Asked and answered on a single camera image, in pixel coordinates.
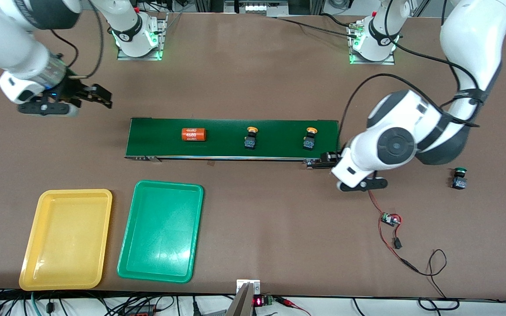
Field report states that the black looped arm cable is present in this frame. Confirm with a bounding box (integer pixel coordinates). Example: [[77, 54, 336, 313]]
[[50, 29, 79, 71]]

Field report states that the green plastic tray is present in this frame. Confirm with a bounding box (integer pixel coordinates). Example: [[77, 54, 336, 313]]
[[117, 180, 204, 284]]

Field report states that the small black circuit board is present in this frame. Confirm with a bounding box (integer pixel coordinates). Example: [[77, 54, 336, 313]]
[[380, 212, 402, 227]]

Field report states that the grey metal pole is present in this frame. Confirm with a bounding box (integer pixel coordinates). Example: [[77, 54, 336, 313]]
[[226, 283, 253, 316]]

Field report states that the green push button red indicator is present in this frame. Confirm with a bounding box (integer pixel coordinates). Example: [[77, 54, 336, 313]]
[[451, 167, 468, 190]]

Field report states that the orange 4680 battery cylinder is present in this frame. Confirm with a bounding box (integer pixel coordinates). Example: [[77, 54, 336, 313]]
[[181, 127, 207, 142]]

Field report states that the red and black wire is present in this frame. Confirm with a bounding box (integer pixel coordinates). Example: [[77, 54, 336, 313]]
[[367, 190, 404, 251]]

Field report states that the red clip lead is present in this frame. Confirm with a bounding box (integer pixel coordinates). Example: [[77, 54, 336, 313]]
[[275, 296, 311, 316]]

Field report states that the black power strip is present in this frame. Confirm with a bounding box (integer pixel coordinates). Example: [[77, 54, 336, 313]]
[[121, 305, 158, 316]]

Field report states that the yellow plastic tray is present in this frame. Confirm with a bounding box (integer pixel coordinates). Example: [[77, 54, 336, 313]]
[[18, 189, 113, 291]]

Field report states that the yellow push button switch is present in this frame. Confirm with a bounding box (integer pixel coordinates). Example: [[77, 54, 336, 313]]
[[244, 126, 259, 150], [303, 127, 318, 151]]

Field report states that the white bracket plate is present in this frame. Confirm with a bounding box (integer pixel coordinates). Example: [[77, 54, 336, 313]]
[[236, 280, 261, 294]]

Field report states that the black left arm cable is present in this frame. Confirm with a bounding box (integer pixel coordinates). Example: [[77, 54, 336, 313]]
[[339, 0, 482, 145]]

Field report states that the green belt conveyor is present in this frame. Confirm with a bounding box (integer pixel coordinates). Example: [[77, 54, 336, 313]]
[[124, 117, 345, 170]]

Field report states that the black cable bundle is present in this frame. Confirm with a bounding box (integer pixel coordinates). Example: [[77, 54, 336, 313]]
[[266, 13, 359, 38]]

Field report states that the aluminium frame rack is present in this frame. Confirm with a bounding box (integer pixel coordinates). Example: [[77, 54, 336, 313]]
[[194, 0, 324, 16]]

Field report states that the thin black cable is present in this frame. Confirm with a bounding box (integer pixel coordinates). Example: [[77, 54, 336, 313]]
[[400, 249, 461, 311]]

